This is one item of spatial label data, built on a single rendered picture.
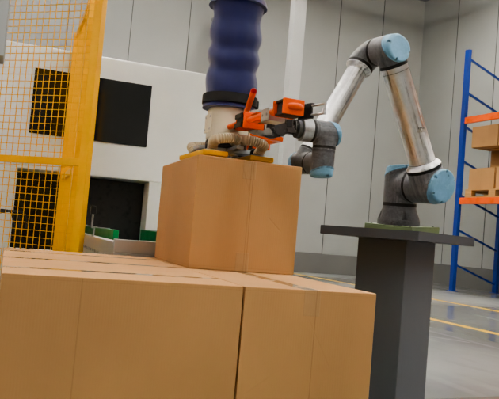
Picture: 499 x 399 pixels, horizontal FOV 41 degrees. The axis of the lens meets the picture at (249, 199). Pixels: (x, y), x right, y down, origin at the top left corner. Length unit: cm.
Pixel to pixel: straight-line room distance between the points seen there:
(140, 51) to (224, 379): 1091
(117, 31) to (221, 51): 976
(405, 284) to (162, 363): 148
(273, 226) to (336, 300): 63
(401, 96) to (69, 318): 169
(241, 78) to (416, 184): 87
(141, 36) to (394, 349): 1018
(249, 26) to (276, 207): 75
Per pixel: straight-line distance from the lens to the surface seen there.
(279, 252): 242
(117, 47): 1232
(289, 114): 211
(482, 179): 1171
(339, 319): 187
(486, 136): 1179
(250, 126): 242
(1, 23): 368
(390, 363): 297
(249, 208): 237
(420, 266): 303
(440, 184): 287
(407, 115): 282
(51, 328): 166
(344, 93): 279
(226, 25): 270
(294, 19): 653
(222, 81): 263
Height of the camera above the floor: 68
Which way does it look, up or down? 3 degrees up
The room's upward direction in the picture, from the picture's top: 5 degrees clockwise
